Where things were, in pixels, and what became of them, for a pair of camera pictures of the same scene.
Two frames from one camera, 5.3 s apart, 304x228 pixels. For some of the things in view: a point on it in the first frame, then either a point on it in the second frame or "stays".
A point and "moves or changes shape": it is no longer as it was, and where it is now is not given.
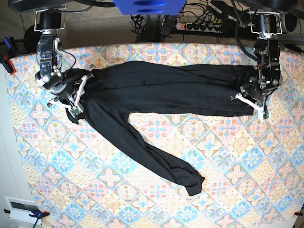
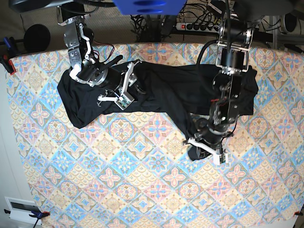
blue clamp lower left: (37, 214) stays
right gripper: (259, 86) -> (212, 135)
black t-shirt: (109, 96) moves or changes shape
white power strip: (199, 27) stays
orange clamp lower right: (298, 213) stays
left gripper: (53, 81) -> (109, 78)
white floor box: (20, 208) stays
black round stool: (31, 39) stays
